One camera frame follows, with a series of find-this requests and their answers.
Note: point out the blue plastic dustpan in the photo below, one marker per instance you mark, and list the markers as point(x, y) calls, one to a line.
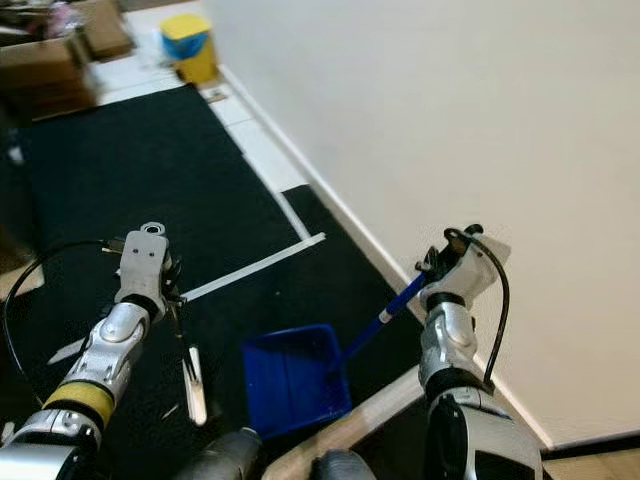
point(295, 378)

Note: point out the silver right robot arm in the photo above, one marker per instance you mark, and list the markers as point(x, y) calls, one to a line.
point(450, 335)

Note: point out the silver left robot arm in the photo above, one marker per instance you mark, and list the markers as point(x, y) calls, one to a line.
point(115, 335)

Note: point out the black floor mat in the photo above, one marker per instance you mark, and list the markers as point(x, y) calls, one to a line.
point(140, 170)

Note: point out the white tape strip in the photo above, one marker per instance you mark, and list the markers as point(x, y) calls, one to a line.
point(260, 265)

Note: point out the grey right robot leg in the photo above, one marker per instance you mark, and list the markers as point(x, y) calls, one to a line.
point(340, 468)

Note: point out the grey robot leg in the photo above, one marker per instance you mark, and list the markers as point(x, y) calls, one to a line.
point(220, 458)
point(340, 468)

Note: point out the large brown cardboard box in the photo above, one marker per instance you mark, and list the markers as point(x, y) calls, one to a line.
point(50, 70)

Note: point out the grey left robot leg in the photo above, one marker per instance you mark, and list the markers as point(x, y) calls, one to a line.
point(220, 458)

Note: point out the yellow bin with blue bag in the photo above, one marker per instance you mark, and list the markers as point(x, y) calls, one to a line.
point(198, 65)

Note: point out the small brown cardboard box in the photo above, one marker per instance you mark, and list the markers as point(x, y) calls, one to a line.
point(108, 35)

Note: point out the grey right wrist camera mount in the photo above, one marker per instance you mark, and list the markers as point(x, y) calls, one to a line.
point(475, 262)

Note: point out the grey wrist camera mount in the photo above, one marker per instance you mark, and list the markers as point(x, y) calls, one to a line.
point(143, 258)
point(475, 262)

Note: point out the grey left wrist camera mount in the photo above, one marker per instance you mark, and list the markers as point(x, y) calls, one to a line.
point(143, 258)

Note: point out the small metal floor bracket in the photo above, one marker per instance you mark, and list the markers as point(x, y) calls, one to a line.
point(215, 92)

